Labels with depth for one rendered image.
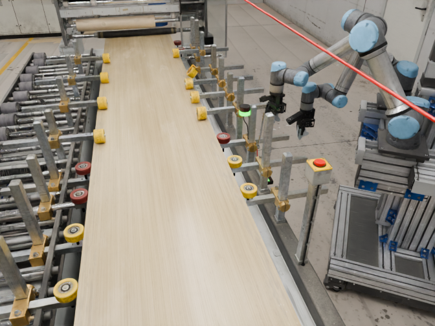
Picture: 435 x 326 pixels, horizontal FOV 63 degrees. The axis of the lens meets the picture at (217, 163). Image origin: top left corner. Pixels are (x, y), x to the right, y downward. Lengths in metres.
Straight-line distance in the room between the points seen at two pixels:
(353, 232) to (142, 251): 1.58
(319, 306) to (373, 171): 0.79
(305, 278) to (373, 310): 0.95
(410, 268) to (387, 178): 0.71
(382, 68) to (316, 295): 0.97
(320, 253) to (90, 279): 1.73
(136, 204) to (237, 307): 0.66
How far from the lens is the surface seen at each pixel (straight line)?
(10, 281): 1.42
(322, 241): 2.77
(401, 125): 1.71
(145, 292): 1.31
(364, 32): 1.64
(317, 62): 1.91
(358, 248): 2.50
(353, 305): 2.48
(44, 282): 1.53
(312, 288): 1.59
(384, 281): 2.36
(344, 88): 2.06
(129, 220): 1.56
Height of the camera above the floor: 1.95
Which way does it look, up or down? 35 degrees down
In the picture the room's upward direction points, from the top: straight up
